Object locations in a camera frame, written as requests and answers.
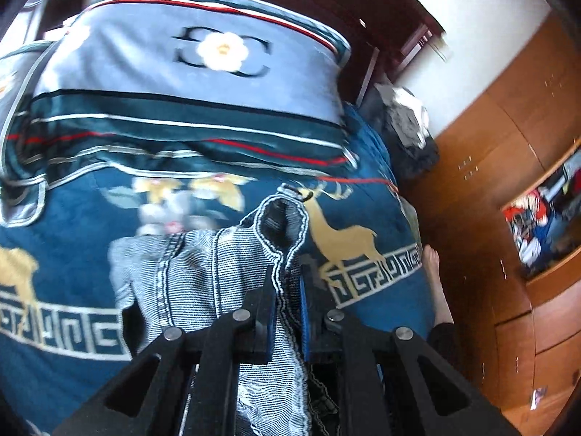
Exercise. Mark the blue deer pattern blanket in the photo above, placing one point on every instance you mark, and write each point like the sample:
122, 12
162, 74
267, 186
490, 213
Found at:
61, 330

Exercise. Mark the pile of dark clothes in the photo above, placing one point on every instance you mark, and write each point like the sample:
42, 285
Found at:
402, 122

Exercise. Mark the brown wooden wardrobe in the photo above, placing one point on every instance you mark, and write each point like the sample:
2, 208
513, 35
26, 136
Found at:
502, 208

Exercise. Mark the colourful clothes in shelf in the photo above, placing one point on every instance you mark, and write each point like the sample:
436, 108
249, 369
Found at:
544, 222

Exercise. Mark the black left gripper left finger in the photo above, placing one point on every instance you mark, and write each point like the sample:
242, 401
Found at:
184, 383

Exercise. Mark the grey denim pants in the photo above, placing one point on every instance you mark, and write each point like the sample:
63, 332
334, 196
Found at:
189, 280

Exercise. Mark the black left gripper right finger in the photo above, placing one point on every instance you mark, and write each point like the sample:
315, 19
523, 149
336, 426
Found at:
363, 381

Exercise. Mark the person's bare foot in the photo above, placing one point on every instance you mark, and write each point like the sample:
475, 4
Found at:
431, 264

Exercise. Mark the light blue teal pillow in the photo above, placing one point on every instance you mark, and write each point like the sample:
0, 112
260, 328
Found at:
171, 89

